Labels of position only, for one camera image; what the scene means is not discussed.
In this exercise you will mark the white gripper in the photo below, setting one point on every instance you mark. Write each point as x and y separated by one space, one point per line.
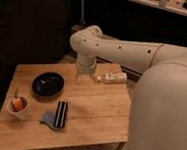
86 64

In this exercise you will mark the white plastic bottle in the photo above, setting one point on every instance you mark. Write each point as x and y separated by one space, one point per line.
111 77

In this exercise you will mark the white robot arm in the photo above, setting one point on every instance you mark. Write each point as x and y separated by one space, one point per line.
158 115

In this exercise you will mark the black ceramic bowl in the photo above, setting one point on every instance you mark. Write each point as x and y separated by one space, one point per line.
48 84

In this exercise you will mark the wooden table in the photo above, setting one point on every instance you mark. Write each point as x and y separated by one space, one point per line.
97 113

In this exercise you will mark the metal pole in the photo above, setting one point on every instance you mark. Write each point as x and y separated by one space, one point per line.
82 12

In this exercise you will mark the blue and black striped cloth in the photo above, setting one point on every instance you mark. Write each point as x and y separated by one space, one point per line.
56 121

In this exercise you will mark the orange carrot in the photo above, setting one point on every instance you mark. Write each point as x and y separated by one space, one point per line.
18 103

